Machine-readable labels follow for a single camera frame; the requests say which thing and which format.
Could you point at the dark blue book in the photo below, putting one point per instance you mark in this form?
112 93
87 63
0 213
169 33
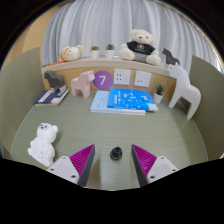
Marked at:
43 97

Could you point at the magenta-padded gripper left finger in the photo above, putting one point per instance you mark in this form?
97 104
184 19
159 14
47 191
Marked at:
71 166

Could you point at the pink horse figure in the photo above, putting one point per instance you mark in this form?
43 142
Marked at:
81 83

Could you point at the small black charger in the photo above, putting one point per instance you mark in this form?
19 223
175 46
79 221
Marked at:
116 153

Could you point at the round orange white plush toy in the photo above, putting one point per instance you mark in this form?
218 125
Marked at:
70 53

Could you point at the small dark horse figure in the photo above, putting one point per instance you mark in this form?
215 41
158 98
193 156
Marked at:
168 57

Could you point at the white bear-shaped power strip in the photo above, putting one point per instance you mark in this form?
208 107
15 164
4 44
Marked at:
43 143

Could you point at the grey horse figure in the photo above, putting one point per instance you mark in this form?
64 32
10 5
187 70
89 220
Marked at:
53 80

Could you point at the purple round number sign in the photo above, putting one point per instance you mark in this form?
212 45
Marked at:
103 80

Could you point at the small potted plant white pot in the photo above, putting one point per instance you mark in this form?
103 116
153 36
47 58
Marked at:
158 97
110 53
94 54

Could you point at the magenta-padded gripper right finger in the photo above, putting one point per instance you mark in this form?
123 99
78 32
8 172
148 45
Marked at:
153 166

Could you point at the grey pleated curtain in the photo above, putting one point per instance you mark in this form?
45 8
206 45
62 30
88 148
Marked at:
100 23

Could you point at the light blue book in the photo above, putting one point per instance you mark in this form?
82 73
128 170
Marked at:
100 101

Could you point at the large white horse figure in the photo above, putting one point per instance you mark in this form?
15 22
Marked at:
183 88

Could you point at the cream teddy bear black shirt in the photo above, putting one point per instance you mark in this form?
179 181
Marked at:
140 48

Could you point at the light wooden sill ledge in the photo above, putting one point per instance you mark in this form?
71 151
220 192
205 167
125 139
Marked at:
100 62

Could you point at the green desk partition panel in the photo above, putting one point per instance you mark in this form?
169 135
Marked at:
210 110
16 93

